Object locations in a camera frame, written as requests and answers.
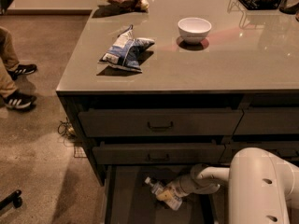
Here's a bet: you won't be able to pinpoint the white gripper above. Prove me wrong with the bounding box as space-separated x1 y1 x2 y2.
156 175 199 201

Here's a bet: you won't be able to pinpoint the clear blue-label plastic bottle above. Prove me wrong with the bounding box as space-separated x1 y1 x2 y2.
145 177 182 211

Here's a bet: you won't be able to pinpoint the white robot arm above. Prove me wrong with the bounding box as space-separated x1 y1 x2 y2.
156 147 299 224

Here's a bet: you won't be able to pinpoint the open bottom drawer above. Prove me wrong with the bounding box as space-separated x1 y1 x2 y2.
101 165 227 224

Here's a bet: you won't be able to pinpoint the middle left drawer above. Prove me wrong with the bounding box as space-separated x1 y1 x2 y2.
93 143 225 164

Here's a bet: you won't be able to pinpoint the top left drawer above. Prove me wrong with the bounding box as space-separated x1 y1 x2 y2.
78 108 243 137

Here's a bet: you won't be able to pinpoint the top right drawer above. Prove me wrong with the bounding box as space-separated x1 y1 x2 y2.
235 107 299 135

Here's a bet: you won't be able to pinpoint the middle right drawer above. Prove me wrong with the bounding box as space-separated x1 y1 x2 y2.
219 141 299 163

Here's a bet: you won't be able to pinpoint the dark cabinet counter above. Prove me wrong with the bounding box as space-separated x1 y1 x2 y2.
57 0 299 180

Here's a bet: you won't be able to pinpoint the blue white chip bag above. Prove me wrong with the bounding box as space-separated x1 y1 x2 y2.
100 25 155 73

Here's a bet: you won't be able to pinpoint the black chair leg lower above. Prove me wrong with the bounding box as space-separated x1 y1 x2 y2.
0 189 22 210

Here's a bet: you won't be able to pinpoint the white ceramic bowl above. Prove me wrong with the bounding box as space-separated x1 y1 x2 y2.
178 17 212 44

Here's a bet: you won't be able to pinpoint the black sneaker near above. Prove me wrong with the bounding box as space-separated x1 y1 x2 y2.
4 91 36 110

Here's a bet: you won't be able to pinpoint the black sneaker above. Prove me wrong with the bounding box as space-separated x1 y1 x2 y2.
8 64 37 80
4 91 36 110

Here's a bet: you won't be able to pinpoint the black sneaker far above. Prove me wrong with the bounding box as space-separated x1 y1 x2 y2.
8 64 37 80

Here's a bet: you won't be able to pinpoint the person's tan trouser legs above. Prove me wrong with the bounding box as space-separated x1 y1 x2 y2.
0 27 19 98

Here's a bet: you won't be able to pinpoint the dark round object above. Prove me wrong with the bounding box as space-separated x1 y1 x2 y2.
279 0 299 15

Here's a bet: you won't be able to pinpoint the tangled floor cable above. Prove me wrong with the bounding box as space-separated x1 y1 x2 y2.
57 117 78 147

